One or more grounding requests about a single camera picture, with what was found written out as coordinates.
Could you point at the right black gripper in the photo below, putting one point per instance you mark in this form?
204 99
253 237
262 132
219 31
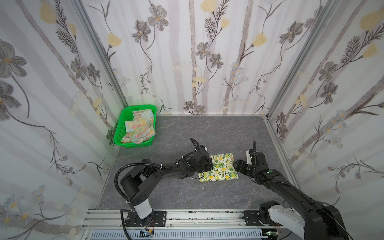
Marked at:
240 166

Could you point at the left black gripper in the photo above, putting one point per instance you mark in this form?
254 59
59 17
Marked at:
205 163

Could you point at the lemon print yellow skirt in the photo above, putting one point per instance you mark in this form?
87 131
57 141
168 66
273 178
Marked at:
223 169

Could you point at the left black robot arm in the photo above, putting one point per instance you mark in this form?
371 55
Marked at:
136 181

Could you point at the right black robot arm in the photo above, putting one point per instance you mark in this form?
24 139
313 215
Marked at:
307 218

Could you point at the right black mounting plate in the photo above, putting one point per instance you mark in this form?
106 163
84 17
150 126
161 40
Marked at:
252 218

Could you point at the black mounting plate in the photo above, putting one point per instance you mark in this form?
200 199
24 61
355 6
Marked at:
154 219
252 218

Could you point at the pastel floral folded skirt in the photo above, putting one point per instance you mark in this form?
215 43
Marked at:
141 128

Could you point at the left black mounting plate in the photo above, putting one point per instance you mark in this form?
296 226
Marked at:
154 219

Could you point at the green plastic basket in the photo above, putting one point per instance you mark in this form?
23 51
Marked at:
127 115

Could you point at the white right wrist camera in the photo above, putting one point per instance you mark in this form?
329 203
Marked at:
249 157

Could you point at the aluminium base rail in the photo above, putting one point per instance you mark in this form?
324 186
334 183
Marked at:
178 219

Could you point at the white slotted cable duct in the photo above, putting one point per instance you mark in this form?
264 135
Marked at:
190 234

